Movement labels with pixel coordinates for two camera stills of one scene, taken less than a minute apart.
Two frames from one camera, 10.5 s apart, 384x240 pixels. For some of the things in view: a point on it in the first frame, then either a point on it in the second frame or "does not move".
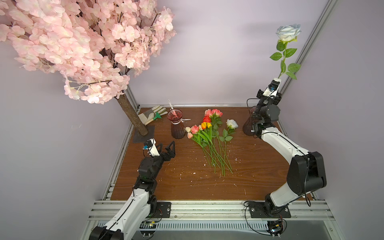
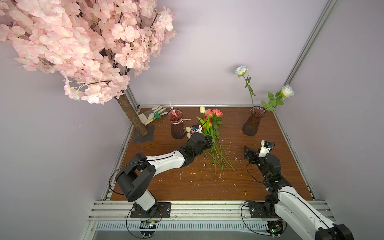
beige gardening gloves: (150, 114) does not move
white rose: (286, 33) → (241, 71)
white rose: (232, 124) → (287, 91)
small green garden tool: (157, 116) does not move
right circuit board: (275, 227) does not move
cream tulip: (188, 130) → (202, 110)
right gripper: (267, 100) → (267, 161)
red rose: (207, 119) does not move
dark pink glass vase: (247, 126) does not move
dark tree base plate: (138, 138) does not move
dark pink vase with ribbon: (178, 129) does not move
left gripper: (168, 155) → (208, 144)
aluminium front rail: (300, 210) does not move
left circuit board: (147, 228) does not move
